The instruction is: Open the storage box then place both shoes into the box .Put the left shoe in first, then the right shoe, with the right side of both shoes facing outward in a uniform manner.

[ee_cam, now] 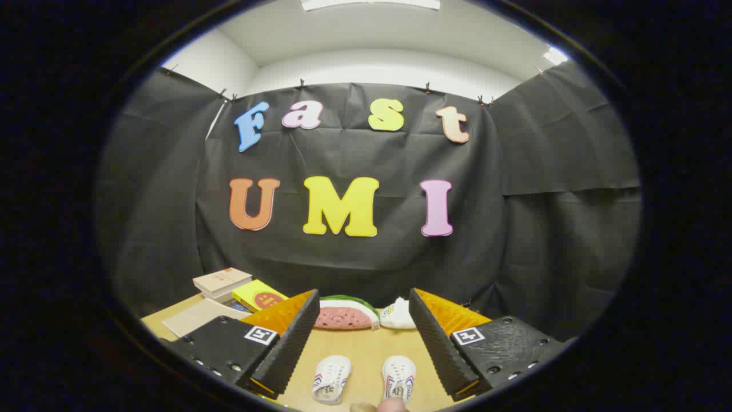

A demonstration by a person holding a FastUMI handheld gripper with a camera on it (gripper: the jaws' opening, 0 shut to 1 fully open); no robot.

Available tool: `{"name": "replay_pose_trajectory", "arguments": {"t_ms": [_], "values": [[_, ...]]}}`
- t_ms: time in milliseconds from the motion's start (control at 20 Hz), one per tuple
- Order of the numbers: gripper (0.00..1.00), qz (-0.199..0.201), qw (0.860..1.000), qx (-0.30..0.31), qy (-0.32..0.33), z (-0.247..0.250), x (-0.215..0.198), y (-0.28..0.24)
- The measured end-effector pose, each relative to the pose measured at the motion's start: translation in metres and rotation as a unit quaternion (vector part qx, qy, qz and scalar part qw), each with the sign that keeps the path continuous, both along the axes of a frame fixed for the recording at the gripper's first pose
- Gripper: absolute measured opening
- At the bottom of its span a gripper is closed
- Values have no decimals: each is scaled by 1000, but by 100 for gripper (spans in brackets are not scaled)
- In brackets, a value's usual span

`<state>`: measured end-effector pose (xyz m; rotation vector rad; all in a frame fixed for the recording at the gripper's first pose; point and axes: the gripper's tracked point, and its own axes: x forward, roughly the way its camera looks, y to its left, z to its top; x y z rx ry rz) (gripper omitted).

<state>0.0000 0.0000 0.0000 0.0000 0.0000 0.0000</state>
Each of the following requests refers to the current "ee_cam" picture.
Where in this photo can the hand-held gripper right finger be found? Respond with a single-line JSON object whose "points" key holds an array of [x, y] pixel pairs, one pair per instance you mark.
{"points": [[437, 343]]}

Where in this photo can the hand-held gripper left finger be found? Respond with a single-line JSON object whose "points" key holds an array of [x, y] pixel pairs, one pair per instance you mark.
{"points": [[289, 343]]}

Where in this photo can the white canvas shoe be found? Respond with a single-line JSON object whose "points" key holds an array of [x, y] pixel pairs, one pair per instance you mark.
{"points": [[331, 377], [399, 375]]}

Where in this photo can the beige cardboard storage box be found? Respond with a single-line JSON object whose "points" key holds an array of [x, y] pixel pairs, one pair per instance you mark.
{"points": [[200, 317]]}

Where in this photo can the white plush toy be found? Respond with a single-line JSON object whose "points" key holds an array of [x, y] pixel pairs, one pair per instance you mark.
{"points": [[400, 316]]}

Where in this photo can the yellow book with red circle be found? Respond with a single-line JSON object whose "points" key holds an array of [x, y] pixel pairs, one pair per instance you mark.
{"points": [[260, 297]]}

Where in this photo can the watermelon slice plush toy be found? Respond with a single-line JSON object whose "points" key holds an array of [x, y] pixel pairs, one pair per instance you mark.
{"points": [[343, 317]]}

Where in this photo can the blue book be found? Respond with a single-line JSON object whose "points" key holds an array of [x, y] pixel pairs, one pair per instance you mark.
{"points": [[239, 307]]}

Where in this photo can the ceiling light panel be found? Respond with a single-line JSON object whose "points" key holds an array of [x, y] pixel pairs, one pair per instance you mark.
{"points": [[555, 55], [372, 4]]}

